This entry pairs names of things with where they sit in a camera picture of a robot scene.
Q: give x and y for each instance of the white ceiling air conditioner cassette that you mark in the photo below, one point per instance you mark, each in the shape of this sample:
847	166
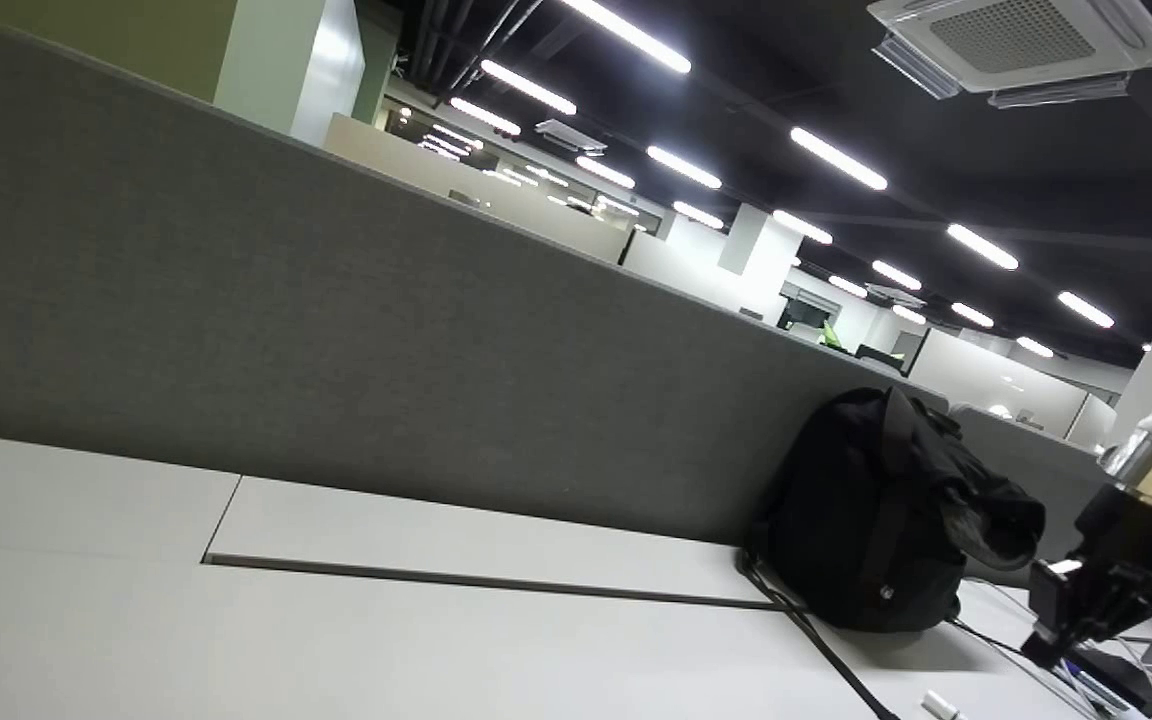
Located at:
1021	42

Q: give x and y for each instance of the ceiling strip light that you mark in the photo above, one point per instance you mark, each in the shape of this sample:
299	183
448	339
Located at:
528	90
896	279
686	166
487	117
629	34
838	159
975	315
850	287
1032	344
802	226
604	174
696	214
983	246
1085	308

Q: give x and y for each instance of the black backpack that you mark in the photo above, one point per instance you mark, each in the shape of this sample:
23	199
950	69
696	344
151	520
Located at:
859	520

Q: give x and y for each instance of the short grey fabric desk divider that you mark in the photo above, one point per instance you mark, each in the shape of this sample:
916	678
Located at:
1051	475

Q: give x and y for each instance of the long grey fabric desk divider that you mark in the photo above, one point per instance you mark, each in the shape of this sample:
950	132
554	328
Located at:
339	334

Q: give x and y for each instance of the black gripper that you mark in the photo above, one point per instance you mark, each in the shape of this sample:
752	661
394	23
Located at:
1130	555

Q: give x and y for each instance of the small white plastic object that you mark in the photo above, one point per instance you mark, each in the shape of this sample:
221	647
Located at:
938	705

